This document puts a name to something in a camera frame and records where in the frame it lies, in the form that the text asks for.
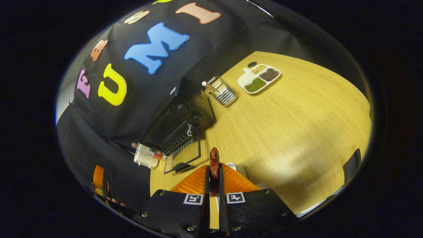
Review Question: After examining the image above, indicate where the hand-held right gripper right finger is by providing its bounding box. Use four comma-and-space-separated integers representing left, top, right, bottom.
218, 163, 299, 237

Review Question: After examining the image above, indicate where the metal wire holder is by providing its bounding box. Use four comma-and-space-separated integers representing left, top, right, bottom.
202, 76, 238, 108

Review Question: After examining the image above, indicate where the clear bottle with red label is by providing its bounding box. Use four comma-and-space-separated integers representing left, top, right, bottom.
131, 142, 164, 161

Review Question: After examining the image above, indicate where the white toaster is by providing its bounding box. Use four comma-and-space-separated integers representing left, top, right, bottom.
134, 144, 160, 169

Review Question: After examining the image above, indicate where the black electric oven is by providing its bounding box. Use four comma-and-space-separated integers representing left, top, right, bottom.
142, 78, 217, 175

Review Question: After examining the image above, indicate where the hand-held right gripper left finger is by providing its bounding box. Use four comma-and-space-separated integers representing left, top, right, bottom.
134, 164, 211, 237

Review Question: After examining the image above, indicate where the white divided dish of beans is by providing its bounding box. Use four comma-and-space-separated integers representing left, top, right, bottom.
237, 64, 282, 95

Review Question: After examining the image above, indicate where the small white ribbed tray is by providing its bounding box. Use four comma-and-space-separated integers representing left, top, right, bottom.
225, 162, 248, 180

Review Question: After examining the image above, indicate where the reddish-brown grilled meat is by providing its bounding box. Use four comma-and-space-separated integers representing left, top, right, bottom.
209, 147, 221, 197

